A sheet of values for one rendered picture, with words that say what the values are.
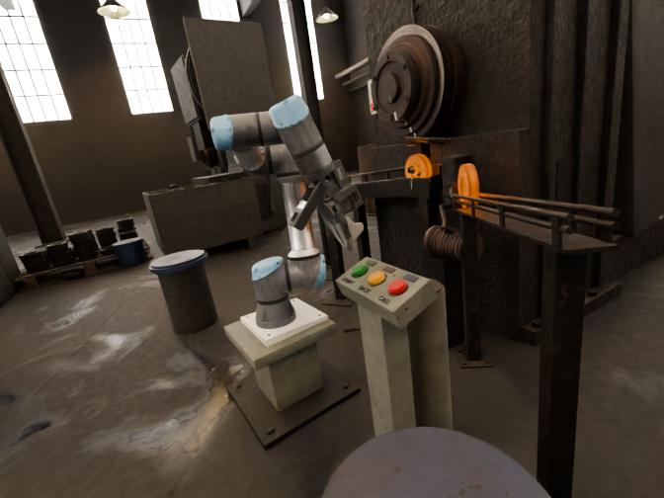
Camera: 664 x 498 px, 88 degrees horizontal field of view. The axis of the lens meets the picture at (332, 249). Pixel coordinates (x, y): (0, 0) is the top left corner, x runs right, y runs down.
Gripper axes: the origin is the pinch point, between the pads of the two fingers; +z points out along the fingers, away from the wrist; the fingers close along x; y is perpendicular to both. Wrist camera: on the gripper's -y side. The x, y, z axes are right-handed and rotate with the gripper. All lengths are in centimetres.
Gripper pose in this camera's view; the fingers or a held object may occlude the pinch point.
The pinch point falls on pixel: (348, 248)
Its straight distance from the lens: 82.7
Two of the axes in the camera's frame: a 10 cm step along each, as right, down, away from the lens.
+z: 4.3, 8.1, 4.0
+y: 7.7, -5.6, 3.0
